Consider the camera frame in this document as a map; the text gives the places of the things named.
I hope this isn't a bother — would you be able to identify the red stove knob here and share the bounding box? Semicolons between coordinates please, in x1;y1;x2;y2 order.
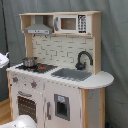
31;81;37;88
12;76;19;84

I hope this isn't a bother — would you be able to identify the black toy stovetop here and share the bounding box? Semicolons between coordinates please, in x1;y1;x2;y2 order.
18;63;55;73

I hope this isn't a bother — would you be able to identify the grey range hood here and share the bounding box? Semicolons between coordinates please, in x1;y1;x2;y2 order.
24;16;53;34

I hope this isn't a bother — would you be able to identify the white microwave door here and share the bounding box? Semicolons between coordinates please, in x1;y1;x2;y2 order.
54;15;91;34

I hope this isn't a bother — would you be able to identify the wooden toy kitchen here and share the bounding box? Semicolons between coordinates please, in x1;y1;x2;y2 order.
7;11;114;128

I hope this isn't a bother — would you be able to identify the grey toy sink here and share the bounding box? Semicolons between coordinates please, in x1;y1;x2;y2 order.
52;68;92;81

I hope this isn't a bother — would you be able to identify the black toy faucet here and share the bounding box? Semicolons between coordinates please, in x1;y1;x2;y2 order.
75;51;93;70

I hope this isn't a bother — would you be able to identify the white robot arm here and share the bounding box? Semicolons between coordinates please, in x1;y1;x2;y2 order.
0;53;37;128

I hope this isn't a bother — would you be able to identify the white oven door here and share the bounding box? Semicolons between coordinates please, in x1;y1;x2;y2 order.
11;86;44;128

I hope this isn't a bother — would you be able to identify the silver toy pot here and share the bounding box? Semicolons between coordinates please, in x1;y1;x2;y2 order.
22;57;37;67

